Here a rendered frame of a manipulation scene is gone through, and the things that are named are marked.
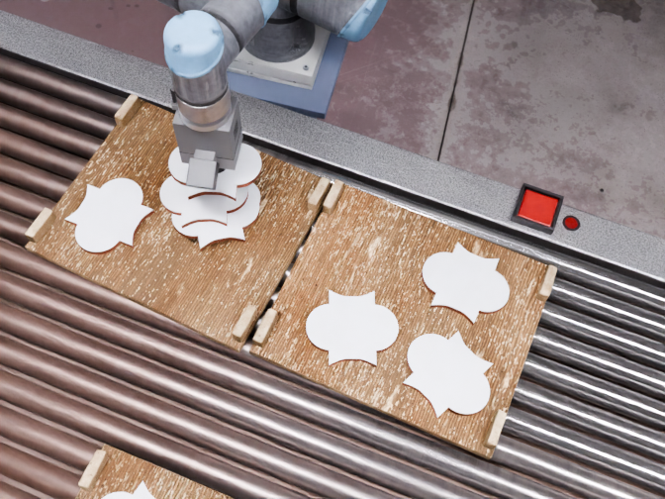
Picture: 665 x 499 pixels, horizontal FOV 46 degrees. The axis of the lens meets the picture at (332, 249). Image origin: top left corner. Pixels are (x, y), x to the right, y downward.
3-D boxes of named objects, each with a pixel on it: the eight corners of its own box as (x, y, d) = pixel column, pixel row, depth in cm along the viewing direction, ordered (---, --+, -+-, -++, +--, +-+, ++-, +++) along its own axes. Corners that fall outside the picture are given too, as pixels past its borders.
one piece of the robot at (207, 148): (154, 138, 107) (172, 198, 121) (220, 147, 106) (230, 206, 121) (175, 68, 112) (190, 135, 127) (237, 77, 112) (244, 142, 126)
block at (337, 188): (334, 185, 139) (335, 177, 137) (344, 189, 139) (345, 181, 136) (321, 212, 136) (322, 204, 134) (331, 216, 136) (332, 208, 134)
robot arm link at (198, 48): (237, 19, 99) (198, 63, 96) (242, 74, 109) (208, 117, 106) (186, -6, 101) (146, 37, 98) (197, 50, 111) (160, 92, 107)
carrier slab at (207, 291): (138, 102, 147) (136, 96, 146) (333, 187, 141) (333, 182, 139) (27, 250, 133) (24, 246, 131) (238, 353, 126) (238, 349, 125)
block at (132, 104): (133, 101, 146) (130, 92, 143) (142, 105, 145) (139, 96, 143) (116, 125, 143) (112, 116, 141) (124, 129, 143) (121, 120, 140)
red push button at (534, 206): (523, 192, 142) (525, 188, 141) (556, 203, 141) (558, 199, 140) (516, 219, 140) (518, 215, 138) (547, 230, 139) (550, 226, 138)
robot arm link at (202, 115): (222, 111, 107) (163, 102, 107) (225, 131, 111) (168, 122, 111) (234, 67, 110) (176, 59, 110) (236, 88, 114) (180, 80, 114)
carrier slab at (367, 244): (336, 185, 141) (336, 180, 139) (554, 272, 135) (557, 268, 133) (248, 353, 126) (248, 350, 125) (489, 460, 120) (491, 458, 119)
